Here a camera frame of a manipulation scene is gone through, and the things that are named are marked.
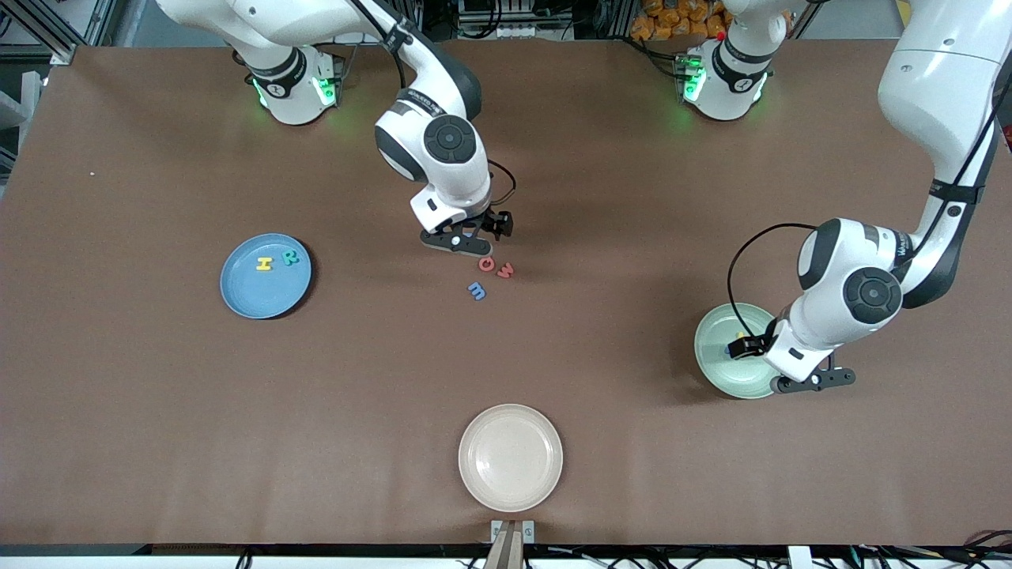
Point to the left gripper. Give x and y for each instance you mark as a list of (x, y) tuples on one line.
[(753, 344)]

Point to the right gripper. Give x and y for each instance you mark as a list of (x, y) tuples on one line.
[(496, 223)]

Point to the teal uppercase foam letter R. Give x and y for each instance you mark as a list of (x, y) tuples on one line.
[(289, 258)]

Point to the yellow uppercase foam letter H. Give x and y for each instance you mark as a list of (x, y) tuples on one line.
[(264, 264)]

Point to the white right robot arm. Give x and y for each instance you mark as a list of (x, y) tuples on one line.
[(277, 20)]

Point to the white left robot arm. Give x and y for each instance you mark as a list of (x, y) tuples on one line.
[(949, 63)]

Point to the red uppercase foam letter Q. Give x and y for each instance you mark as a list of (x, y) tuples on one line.
[(481, 263)]

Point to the blue lowercase foam letter m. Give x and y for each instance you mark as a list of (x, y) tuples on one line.
[(477, 292)]

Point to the red lowercase foam letter w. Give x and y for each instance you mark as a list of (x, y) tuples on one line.
[(505, 271)]

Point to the green plate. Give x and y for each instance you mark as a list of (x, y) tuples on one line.
[(715, 363)]

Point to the blue plate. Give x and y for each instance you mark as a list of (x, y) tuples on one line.
[(261, 296)]

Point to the beige plate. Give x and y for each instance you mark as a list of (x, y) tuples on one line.
[(510, 457)]

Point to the white box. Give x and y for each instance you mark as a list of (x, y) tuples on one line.
[(799, 558)]

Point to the orange snack bag pile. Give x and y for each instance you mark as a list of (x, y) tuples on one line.
[(672, 20)]

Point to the brown table cover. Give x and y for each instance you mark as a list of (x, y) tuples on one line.
[(158, 435)]

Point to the dark frame post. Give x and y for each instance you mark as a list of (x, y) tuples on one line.
[(617, 17)]

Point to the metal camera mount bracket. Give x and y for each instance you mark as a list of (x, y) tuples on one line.
[(528, 528)]

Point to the tan camera support post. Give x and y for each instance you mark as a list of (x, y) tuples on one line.
[(506, 553)]

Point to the grey side frame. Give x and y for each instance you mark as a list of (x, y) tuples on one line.
[(12, 118)]

